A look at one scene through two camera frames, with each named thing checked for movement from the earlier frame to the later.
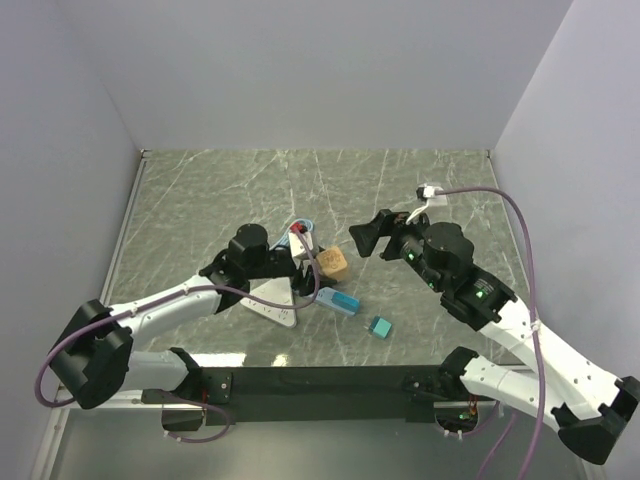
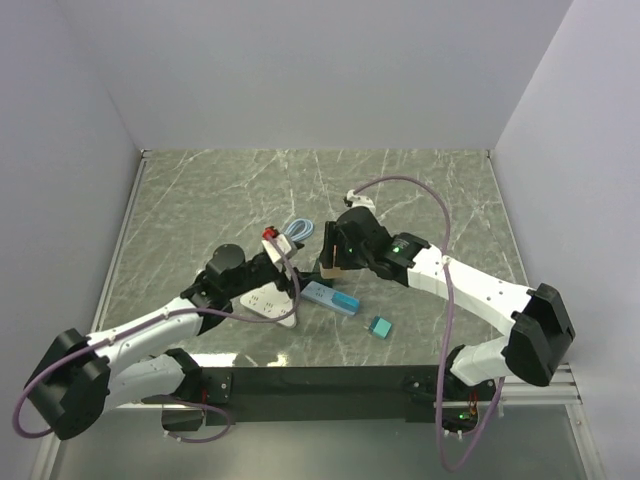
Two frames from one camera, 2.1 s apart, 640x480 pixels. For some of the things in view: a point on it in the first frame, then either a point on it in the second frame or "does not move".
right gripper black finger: (386, 224) → (334, 252)
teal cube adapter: (380, 327) does not move
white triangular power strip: (273, 289) does not move
